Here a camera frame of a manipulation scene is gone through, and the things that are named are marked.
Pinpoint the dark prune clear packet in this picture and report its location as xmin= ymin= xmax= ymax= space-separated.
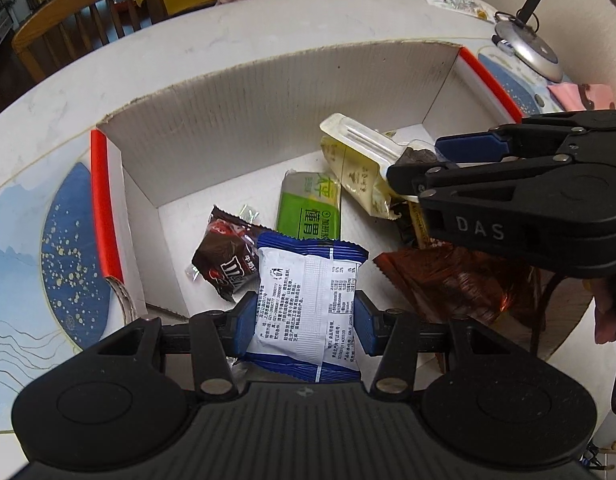
xmin=383 ymin=130 xmax=445 ymax=182

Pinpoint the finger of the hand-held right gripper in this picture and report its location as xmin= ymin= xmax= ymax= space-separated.
xmin=434 ymin=110 xmax=616 ymax=165
xmin=386 ymin=157 xmax=569 ymax=200

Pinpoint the red snack packet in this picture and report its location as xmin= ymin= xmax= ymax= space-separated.
xmin=419 ymin=237 xmax=456 ymax=253

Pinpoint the dark red crinkly packet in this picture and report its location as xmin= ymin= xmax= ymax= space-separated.
xmin=373 ymin=247 xmax=530 ymax=332

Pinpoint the wooden chair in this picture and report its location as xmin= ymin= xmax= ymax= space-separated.
xmin=12 ymin=0 xmax=169 ymax=84

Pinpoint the black snack packet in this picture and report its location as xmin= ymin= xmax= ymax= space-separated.
xmin=394 ymin=199 xmax=439 ymax=252

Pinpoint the silver desk lamp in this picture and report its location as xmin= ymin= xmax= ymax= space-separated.
xmin=492 ymin=0 xmax=616 ymax=84

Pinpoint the white printed leaflet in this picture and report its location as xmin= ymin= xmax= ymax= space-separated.
xmin=420 ymin=0 xmax=497 ymax=24

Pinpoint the cream yellow snack packet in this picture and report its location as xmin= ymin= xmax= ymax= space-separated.
xmin=319 ymin=113 xmax=407 ymax=220

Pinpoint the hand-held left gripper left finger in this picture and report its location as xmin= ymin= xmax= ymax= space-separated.
xmin=83 ymin=292 xmax=259 ymax=401

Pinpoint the brown chocolate packet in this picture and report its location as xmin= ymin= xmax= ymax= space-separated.
xmin=190 ymin=205 xmax=265 ymax=304

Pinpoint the person's right hand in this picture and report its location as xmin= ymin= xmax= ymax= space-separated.
xmin=594 ymin=280 xmax=616 ymax=346

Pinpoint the pink bag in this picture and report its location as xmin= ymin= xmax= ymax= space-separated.
xmin=547 ymin=82 xmax=616 ymax=112

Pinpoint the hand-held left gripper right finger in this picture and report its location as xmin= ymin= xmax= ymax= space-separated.
xmin=353 ymin=292 xmax=539 ymax=397

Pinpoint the red cardboard box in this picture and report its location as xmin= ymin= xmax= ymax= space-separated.
xmin=89 ymin=40 xmax=596 ymax=363

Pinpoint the black cable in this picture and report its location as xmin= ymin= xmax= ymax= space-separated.
xmin=527 ymin=266 xmax=616 ymax=417

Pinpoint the green snack packet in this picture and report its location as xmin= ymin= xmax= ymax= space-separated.
xmin=276 ymin=170 xmax=343 ymax=242

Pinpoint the blue white snack packet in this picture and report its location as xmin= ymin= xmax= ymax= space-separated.
xmin=243 ymin=232 xmax=370 ymax=386

